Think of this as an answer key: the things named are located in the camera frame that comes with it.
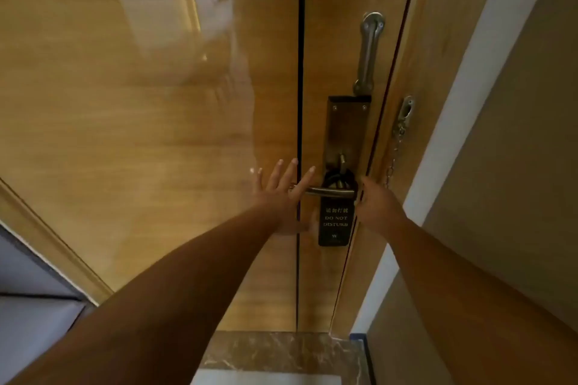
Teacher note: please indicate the person's left hand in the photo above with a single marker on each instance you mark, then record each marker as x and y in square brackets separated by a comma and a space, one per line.
[282, 206]

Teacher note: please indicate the person's right hand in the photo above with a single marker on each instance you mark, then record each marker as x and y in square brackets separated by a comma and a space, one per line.
[379, 208]

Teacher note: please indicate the silver swing bar latch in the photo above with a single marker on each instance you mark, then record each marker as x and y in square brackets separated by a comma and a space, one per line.
[369, 53]

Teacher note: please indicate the dark metal lock plate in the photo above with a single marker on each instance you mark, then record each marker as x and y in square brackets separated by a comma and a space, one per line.
[347, 127]

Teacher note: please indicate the glossy wooden door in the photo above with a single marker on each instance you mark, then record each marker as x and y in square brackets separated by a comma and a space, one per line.
[135, 136]

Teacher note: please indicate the grey panel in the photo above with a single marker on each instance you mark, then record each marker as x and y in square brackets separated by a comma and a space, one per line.
[31, 321]

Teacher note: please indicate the marble door threshold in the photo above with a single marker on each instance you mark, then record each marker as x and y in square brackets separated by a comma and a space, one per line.
[289, 351]

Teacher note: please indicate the person's left little finger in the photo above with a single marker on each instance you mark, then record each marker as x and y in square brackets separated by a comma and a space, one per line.
[259, 179]

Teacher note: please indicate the person's right fingers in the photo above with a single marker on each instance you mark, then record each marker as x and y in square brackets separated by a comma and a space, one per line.
[362, 195]

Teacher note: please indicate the person's right forearm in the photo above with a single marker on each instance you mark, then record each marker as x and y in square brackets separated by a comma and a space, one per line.
[474, 308]

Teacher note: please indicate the black door hanger sign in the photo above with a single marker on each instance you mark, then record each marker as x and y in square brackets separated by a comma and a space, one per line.
[335, 222]

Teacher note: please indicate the person's left forearm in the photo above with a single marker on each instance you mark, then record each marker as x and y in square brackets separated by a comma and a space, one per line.
[171, 303]

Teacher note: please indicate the person's left middle finger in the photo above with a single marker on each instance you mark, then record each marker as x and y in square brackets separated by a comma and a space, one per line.
[291, 172]

